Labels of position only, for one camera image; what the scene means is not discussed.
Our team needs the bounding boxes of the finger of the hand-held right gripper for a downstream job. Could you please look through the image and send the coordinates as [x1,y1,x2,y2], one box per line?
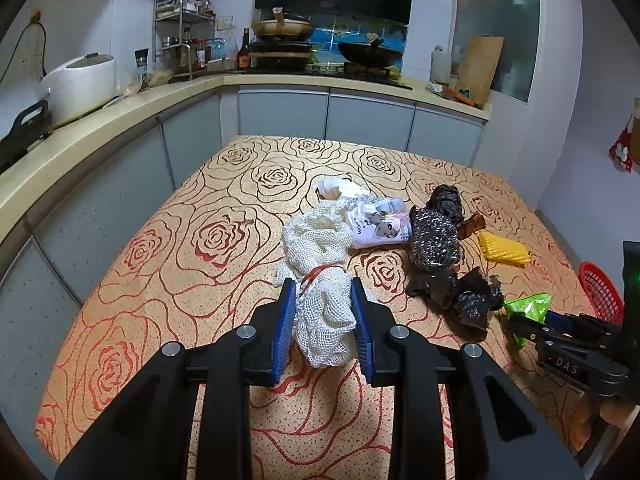
[545,310,621,341]
[505,312,556,348]

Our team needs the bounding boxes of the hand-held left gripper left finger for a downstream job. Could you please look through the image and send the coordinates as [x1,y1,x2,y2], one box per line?
[55,277,298,480]

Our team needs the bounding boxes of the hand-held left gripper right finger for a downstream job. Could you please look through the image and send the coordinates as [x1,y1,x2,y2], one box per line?
[350,276,586,480]

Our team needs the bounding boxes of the green plastic wrapper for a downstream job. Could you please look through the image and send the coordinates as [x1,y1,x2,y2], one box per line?
[502,292,552,351]

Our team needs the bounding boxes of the red plastic basket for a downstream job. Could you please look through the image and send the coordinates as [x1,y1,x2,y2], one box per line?
[578,261,626,322]

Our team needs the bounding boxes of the black plastic bag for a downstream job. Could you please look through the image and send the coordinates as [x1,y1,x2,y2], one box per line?
[425,184,465,220]
[450,267,506,341]

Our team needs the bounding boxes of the dark brown plastic film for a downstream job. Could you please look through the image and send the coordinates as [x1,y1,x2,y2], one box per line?
[405,267,458,311]

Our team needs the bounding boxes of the white mesh net bag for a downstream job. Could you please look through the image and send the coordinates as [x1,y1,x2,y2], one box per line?
[275,199,373,370]

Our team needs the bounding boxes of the white pink tissue packet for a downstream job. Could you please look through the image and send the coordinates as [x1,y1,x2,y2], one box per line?
[347,197,413,250]

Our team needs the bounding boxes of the steel wool scrubber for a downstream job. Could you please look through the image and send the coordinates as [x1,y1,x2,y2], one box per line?
[406,209,460,270]

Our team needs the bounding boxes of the brown plastic wrapper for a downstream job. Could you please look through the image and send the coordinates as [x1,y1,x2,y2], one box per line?
[457,214,486,241]

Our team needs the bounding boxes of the white paper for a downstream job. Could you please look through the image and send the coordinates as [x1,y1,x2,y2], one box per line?
[316,176,373,203]

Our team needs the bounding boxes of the rose-patterned tablecloth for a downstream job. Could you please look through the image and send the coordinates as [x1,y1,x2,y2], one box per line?
[35,135,608,480]

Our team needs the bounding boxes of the red hanging cloth bag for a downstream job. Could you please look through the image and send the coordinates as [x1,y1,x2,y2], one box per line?
[608,115,636,173]

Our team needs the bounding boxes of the grey base cabinets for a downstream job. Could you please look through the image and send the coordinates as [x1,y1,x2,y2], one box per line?
[0,87,483,461]

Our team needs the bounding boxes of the orange kitchen utensil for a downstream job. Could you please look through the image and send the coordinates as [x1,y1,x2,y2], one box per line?
[440,85,481,108]

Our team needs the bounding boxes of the black gas stove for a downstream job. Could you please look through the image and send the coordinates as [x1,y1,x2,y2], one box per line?
[305,60,416,91]

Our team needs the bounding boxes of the wooden cutting board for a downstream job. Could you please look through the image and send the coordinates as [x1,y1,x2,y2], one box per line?
[457,35,505,106]

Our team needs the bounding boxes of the beige kitchen countertop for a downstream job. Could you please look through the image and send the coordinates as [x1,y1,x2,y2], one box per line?
[0,72,491,241]

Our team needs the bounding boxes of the clear plastic bottle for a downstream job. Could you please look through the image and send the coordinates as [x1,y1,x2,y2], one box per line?
[430,46,452,85]

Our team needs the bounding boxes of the black wok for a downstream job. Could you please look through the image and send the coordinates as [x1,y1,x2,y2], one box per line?
[337,35,403,70]

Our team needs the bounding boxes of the dark sauce bottle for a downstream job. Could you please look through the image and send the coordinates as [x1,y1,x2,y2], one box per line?
[237,27,252,70]

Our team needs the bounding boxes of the blue printed splash guard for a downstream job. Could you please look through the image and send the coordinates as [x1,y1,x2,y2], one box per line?
[305,15,408,78]

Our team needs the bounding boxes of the tan frying pan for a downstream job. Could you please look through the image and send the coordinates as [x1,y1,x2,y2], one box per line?
[251,6,317,43]

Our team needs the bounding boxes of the frosted glass panel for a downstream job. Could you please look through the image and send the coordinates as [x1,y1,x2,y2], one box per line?
[452,0,541,106]

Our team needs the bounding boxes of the white rice cooker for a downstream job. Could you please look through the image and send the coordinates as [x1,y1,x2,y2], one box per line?
[40,52,118,128]

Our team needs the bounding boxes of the black sandwich maker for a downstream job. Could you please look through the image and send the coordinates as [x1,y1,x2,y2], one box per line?
[0,100,51,173]

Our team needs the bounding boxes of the metal spice rack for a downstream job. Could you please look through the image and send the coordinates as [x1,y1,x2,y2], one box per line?
[154,0,217,81]

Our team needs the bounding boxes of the black power cable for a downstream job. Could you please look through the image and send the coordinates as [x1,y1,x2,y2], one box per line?
[0,7,48,86]

